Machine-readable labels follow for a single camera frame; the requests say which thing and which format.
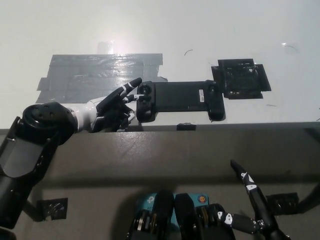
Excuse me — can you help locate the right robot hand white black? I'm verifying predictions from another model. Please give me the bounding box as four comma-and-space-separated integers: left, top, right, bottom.
216, 159, 278, 233

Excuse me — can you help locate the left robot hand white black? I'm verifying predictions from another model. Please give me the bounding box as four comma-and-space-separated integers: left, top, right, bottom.
68, 77, 145, 133

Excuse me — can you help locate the black game controller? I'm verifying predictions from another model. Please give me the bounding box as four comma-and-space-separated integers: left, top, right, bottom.
135, 79, 226, 123

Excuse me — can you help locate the robot torso black teal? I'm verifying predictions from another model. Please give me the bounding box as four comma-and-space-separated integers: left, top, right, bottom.
126, 189, 236, 240

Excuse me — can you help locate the black floor tape patch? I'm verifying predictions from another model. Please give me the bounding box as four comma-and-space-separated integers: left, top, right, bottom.
36, 197, 69, 222
265, 192, 300, 216

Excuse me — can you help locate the black table leg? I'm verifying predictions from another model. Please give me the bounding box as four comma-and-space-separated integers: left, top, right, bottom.
23, 198, 41, 223
298, 181, 320, 215

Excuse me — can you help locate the small black tape strip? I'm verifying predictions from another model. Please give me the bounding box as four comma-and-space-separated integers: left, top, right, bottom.
176, 122, 197, 132

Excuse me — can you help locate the black tape square patch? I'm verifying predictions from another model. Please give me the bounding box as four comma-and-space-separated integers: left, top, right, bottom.
211, 58, 273, 100

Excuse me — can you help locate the grey duct tape patch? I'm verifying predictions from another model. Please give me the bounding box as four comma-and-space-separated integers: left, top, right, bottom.
35, 53, 168, 105

